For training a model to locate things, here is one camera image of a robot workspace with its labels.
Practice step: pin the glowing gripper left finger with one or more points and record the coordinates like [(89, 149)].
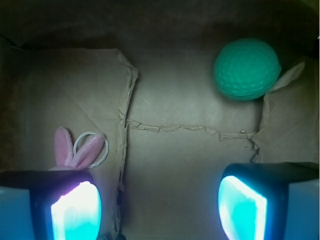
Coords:
[(49, 205)]

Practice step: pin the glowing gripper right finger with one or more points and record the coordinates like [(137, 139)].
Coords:
[(270, 201)]

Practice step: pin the green dimpled ball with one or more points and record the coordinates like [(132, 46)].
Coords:
[(246, 69)]

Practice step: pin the pink plush bunny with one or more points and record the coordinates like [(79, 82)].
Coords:
[(88, 151)]

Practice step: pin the brown paper bag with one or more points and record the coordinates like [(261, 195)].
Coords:
[(141, 73)]

